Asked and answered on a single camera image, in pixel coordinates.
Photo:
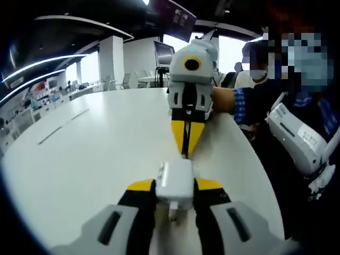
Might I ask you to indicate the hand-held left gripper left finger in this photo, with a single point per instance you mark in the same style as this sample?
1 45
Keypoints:
114 225

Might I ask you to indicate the white desk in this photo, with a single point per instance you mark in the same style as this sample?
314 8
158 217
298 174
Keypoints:
106 148

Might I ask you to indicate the linear ceiling light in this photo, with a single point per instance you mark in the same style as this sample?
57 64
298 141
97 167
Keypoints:
32 82
45 62

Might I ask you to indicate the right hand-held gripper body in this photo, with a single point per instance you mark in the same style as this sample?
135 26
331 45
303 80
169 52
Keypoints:
183 71

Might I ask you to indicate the monitor on stand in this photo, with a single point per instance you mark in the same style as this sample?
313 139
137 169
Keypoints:
164 54

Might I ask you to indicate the hanging dark monitor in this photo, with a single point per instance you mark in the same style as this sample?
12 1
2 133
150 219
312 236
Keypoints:
180 18

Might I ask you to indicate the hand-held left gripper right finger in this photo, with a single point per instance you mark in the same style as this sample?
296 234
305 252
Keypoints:
231 225

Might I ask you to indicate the grey mesh office chair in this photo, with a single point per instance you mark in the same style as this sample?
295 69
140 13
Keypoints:
109 83
141 78
127 81

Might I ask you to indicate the white chest-worn device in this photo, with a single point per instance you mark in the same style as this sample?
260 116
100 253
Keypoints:
295 138

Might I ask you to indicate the white charger adapter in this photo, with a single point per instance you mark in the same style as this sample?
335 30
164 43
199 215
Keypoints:
175 180

